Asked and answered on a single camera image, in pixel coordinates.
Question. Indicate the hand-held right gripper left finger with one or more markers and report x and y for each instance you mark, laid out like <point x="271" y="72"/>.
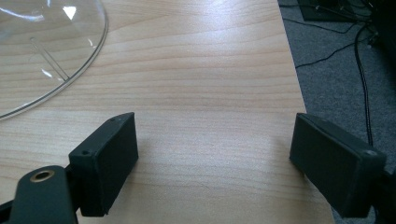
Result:
<point x="106" y="161"/>

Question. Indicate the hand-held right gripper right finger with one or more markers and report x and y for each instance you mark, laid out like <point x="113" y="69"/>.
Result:
<point x="333" y="165"/>

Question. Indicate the clear plastic cup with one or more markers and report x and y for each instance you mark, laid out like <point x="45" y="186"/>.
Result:
<point x="46" y="31"/>

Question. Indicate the black stand base plate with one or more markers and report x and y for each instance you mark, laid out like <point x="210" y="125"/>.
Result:
<point x="327" y="11"/>

